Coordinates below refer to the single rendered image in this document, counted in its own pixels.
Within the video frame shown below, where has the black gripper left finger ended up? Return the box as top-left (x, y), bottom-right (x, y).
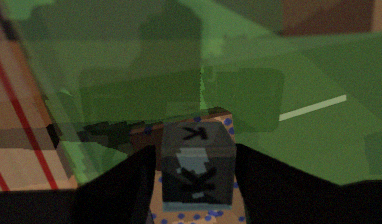
top-left (0, 145), bottom-right (156, 224)

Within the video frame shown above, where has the tan flat strip with red stripes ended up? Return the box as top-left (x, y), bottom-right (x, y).
top-left (0, 95), bottom-right (78, 191)

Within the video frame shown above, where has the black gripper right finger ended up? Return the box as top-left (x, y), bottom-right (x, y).
top-left (235, 144), bottom-right (382, 224)

